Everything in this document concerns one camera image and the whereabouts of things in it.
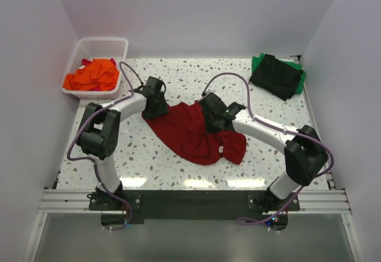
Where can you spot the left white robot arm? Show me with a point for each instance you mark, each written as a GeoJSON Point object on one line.
{"type": "Point", "coordinates": [99, 129]}

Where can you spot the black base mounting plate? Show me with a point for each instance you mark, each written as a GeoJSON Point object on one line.
{"type": "Point", "coordinates": [116, 211]}

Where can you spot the dark red t-shirt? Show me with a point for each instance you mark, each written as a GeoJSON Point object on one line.
{"type": "Point", "coordinates": [183, 131]}

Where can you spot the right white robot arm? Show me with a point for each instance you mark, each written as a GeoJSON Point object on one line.
{"type": "Point", "coordinates": [304, 153]}

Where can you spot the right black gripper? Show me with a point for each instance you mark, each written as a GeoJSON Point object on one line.
{"type": "Point", "coordinates": [212, 119]}

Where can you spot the aluminium extrusion rail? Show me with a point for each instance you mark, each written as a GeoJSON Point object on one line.
{"type": "Point", "coordinates": [307, 201]}

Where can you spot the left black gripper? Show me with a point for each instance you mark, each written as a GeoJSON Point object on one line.
{"type": "Point", "coordinates": [156, 107]}

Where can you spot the folded black t-shirt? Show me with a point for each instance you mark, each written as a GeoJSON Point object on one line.
{"type": "Point", "coordinates": [275, 76]}

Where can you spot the orange t-shirt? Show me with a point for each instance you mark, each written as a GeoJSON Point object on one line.
{"type": "Point", "coordinates": [91, 80]}

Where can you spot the folded green t-shirt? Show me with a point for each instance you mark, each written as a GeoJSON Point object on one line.
{"type": "Point", "coordinates": [299, 77]}

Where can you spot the white plastic laundry basket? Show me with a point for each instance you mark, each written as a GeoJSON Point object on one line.
{"type": "Point", "coordinates": [97, 47]}

